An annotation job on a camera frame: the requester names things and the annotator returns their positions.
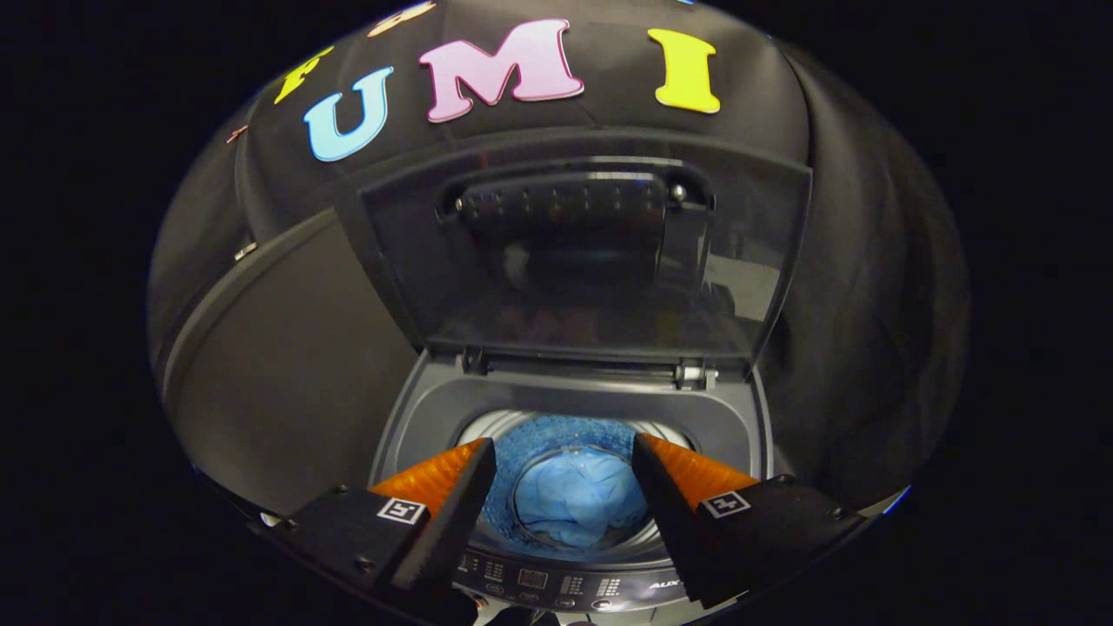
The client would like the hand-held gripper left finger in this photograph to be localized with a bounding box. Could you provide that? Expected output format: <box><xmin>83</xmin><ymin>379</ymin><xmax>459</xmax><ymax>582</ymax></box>
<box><xmin>278</xmin><ymin>437</ymin><xmax>498</xmax><ymax>623</ymax></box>

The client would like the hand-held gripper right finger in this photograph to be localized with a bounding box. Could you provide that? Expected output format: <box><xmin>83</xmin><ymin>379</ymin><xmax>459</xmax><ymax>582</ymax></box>
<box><xmin>632</xmin><ymin>433</ymin><xmax>866</xmax><ymax>609</ymax></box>

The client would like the light blue polo shirt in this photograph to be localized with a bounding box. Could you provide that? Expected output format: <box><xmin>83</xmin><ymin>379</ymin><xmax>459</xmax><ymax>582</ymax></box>
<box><xmin>513</xmin><ymin>448</ymin><xmax>653</xmax><ymax>549</ymax></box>

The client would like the grey washing machine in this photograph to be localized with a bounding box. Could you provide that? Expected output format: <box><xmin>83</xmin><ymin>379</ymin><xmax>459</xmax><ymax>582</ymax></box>
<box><xmin>370</xmin><ymin>348</ymin><xmax>775</xmax><ymax>623</ymax></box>

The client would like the grey cabinet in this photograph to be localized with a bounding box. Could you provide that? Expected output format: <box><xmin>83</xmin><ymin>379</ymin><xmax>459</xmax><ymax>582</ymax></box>
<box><xmin>161</xmin><ymin>209</ymin><xmax>418</xmax><ymax>518</ymax></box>

